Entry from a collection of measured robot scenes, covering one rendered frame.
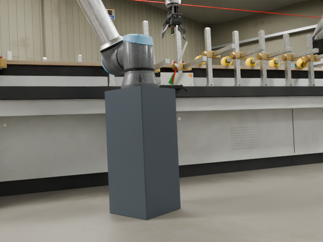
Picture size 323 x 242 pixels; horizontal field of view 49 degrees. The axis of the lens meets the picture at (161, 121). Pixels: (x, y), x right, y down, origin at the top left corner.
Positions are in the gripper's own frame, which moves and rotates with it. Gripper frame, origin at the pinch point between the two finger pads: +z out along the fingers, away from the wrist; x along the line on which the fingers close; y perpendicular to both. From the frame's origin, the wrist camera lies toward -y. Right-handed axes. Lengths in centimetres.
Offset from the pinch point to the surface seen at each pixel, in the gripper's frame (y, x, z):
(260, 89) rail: -39, 88, 26
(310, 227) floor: 88, 18, 94
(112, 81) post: -36, -31, 21
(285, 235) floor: 92, 3, 94
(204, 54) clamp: -39, 40, -1
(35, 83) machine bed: -56, -80, 19
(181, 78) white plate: -37.6, 20.4, 18.4
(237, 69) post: -40, 69, 11
